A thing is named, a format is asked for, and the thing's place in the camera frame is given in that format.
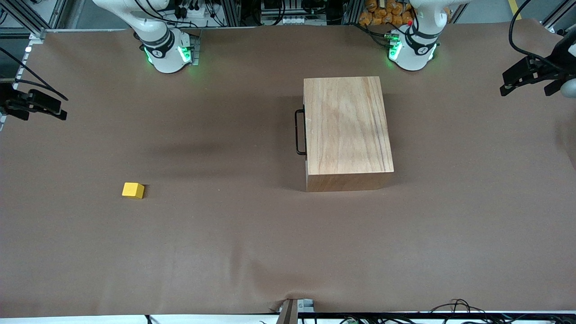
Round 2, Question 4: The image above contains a metal bracket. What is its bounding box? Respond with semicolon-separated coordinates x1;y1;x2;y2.
277;298;313;324

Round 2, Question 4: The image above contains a light wooden box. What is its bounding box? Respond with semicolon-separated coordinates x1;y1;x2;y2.
303;76;395;193

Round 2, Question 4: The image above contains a black cable tangle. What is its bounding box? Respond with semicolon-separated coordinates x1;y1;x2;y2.
427;298;576;324

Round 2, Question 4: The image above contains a wooden drawer with black handle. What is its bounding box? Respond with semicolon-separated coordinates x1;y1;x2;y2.
295;109;308;156

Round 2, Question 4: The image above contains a white perforated rail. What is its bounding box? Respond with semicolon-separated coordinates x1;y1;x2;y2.
0;43;32;131

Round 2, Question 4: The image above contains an orange items pile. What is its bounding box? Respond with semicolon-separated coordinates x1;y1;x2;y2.
359;0;414;27

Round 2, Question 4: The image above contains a brown table cover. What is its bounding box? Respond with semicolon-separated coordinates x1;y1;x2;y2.
0;18;576;318

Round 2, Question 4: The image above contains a white power strip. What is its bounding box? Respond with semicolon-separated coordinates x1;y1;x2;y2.
269;16;312;26

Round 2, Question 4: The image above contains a yellow block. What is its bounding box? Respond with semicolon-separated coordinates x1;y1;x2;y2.
122;182;145;199

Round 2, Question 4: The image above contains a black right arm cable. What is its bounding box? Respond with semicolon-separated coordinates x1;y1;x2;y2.
0;46;69;101

